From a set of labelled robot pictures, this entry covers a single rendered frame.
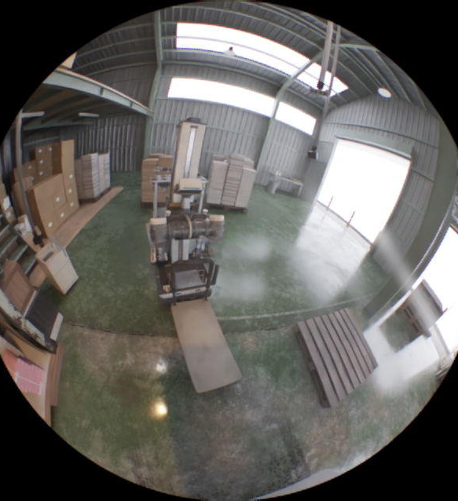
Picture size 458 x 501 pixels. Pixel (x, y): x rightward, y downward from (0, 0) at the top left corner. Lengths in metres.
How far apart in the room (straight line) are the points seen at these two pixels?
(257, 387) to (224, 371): 0.42
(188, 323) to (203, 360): 0.37
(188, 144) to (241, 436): 2.36
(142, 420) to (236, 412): 0.79
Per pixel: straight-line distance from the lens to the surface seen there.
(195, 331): 1.47
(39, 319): 1.96
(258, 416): 1.67
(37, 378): 2.02
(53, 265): 2.13
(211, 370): 1.38
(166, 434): 1.61
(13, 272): 1.72
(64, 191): 4.21
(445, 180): 3.32
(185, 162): 1.31
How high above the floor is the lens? 1.55
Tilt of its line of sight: 36 degrees down
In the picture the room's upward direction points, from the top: 15 degrees clockwise
